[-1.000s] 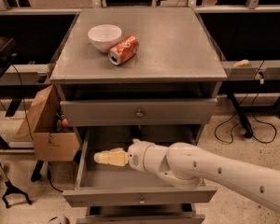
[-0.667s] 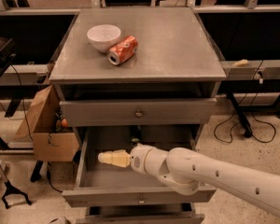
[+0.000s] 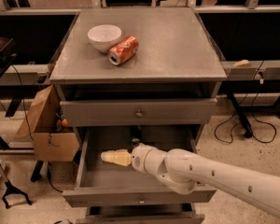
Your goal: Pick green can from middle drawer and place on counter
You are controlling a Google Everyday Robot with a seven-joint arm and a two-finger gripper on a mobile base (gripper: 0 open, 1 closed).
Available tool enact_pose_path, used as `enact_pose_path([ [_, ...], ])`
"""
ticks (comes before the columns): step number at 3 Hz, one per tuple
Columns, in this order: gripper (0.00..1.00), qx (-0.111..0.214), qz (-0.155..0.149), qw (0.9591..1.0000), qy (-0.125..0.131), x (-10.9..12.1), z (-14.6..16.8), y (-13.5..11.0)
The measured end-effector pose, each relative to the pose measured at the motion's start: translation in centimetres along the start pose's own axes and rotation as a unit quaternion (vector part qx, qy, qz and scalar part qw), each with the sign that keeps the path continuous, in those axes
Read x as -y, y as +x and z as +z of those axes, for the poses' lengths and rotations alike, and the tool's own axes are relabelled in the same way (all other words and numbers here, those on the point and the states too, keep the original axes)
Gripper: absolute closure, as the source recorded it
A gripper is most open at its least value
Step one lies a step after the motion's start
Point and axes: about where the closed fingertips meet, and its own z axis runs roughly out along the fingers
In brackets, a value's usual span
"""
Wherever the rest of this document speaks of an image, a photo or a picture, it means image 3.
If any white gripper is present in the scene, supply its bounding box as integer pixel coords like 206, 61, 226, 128
101, 143, 166, 174

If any green soda can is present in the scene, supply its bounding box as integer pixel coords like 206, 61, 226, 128
132, 137, 141, 145

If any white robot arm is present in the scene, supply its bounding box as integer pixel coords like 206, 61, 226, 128
101, 143, 280, 218

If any grey open middle drawer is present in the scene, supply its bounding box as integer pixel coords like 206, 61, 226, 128
63, 125, 216, 207

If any grey top drawer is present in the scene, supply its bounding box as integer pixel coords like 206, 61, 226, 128
61, 98, 217, 127

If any grey bottom drawer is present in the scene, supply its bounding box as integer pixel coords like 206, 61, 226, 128
76, 203, 205, 224

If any grey drawer cabinet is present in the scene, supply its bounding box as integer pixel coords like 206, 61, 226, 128
49, 7, 228, 224

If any orange soda can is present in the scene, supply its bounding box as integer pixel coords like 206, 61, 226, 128
107, 35, 139, 65

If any brown cardboard box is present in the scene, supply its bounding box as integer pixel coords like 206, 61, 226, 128
15, 85, 79, 161

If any black stand base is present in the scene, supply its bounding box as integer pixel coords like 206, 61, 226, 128
0, 162, 32, 209

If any white ceramic bowl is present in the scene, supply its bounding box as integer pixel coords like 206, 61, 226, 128
88, 24, 122, 53

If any black desk leg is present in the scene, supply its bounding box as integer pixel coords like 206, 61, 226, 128
227, 92, 253, 138

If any small yellow sponge piece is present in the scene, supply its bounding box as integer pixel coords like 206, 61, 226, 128
233, 60, 249, 67

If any black floor cable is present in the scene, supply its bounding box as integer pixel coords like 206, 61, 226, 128
213, 91, 278, 145

